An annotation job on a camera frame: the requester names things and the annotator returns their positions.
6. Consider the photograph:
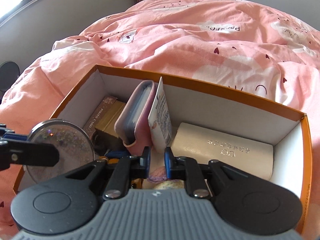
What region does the pink printed blanket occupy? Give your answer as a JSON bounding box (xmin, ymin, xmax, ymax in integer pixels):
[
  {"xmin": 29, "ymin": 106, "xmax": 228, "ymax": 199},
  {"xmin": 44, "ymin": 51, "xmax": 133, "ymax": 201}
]
[{"xmin": 0, "ymin": 0, "xmax": 320, "ymax": 230}]

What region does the gold box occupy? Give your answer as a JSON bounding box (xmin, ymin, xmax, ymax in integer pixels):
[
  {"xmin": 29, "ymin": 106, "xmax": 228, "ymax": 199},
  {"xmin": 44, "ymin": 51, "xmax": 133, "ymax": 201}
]
[{"xmin": 94, "ymin": 101, "xmax": 127, "ymax": 140}]

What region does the brown slim box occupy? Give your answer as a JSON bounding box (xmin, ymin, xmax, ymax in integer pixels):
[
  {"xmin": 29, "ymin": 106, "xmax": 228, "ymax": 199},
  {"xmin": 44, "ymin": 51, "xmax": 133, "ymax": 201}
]
[{"xmin": 82, "ymin": 95, "xmax": 118, "ymax": 140}]

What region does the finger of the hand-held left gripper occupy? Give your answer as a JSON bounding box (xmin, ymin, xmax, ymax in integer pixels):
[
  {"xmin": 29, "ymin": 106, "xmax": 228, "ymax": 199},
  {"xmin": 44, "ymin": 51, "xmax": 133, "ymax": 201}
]
[
  {"xmin": 0, "ymin": 141, "xmax": 60, "ymax": 172},
  {"xmin": 0, "ymin": 124, "xmax": 32, "ymax": 143}
]

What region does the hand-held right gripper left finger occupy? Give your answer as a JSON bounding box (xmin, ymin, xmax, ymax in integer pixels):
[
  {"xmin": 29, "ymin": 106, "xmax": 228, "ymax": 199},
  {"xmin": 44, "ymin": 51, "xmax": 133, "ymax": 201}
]
[{"xmin": 50, "ymin": 146, "xmax": 152, "ymax": 200}]

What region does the cream case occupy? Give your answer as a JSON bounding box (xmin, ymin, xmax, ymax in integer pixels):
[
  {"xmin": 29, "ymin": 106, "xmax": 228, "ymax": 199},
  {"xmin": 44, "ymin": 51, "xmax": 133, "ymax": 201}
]
[{"xmin": 170, "ymin": 122, "xmax": 274, "ymax": 180}]

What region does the pink card album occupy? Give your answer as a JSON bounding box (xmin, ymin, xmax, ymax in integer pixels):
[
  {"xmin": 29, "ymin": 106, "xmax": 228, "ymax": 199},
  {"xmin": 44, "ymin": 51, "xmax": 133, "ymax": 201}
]
[{"xmin": 114, "ymin": 80, "xmax": 157, "ymax": 147}]

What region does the orange cardboard box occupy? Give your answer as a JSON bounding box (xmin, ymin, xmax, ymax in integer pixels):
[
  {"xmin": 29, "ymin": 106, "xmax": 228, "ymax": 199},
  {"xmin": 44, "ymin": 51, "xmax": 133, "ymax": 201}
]
[{"xmin": 12, "ymin": 64, "xmax": 313, "ymax": 238}]

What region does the black round object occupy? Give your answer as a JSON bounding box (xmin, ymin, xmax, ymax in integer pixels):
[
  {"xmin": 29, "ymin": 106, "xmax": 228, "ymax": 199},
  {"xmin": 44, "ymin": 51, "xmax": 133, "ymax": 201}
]
[{"xmin": 0, "ymin": 61, "xmax": 20, "ymax": 94}]

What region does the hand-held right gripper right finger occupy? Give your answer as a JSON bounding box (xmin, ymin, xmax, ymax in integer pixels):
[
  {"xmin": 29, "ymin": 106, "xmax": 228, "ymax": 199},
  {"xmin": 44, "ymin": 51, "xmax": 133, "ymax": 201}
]
[{"xmin": 164, "ymin": 147, "xmax": 253, "ymax": 198}]

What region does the white printed packet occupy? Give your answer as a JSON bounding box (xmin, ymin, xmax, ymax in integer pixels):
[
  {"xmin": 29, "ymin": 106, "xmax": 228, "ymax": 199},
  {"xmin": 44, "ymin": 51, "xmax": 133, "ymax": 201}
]
[{"xmin": 147, "ymin": 76, "xmax": 173, "ymax": 154}]

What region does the purple crochet item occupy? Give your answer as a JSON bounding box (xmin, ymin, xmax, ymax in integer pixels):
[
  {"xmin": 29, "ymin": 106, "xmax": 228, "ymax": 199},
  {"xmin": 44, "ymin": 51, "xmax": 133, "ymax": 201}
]
[{"xmin": 147, "ymin": 167, "xmax": 187, "ymax": 190}]

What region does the clear glitter disc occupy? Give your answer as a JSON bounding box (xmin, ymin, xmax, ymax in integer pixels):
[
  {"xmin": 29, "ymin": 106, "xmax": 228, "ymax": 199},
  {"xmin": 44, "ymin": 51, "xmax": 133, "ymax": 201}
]
[{"xmin": 25, "ymin": 119, "xmax": 96, "ymax": 183}]

